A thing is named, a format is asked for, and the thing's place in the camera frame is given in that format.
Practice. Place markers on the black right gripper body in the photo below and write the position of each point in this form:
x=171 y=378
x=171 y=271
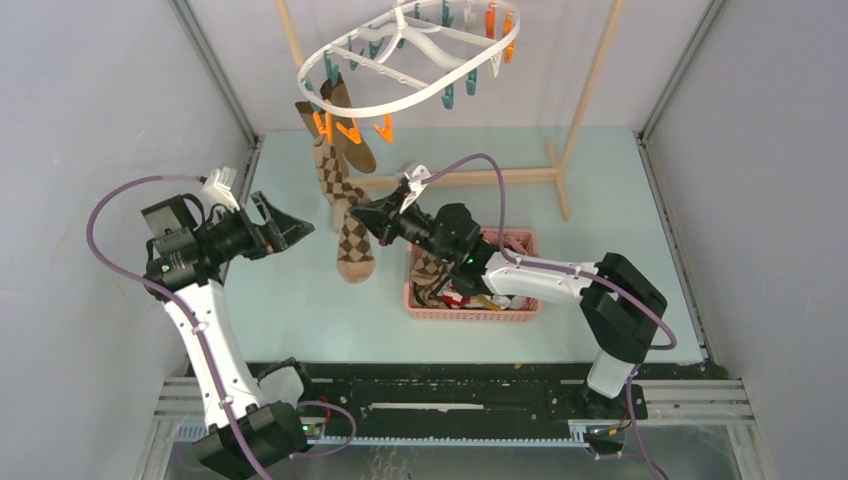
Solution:
x=417 y=228

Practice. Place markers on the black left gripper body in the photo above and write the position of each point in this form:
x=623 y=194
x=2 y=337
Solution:
x=234 y=236

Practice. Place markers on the brown argyle sock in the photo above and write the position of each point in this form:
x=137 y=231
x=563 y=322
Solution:
x=429 y=275
x=355 y=260

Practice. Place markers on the pink green patterned sock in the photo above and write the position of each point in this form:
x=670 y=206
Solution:
x=519 y=241

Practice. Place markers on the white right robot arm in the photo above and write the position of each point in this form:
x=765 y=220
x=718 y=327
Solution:
x=622 y=308

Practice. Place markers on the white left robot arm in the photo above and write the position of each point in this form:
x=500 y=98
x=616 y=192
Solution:
x=252 y=421

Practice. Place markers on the wooden hanger rack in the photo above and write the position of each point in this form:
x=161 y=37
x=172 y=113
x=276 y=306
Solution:
x=494 y=108

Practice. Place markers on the white oval clip hanger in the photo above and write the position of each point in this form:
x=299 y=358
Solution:
x=415 y=52

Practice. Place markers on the pink plastic basket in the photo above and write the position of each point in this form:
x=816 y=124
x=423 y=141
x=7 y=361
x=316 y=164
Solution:
x=491 y=309

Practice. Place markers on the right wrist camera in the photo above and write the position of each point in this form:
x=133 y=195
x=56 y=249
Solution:
x=411 y=183

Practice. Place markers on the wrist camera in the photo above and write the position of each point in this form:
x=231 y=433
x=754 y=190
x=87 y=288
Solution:
x=217 y=189
x=411 y=183

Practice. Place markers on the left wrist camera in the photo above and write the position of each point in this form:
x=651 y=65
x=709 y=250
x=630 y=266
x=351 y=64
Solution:
x=217 y=189

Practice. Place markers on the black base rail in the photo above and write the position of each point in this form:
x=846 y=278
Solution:
x=460 y=402

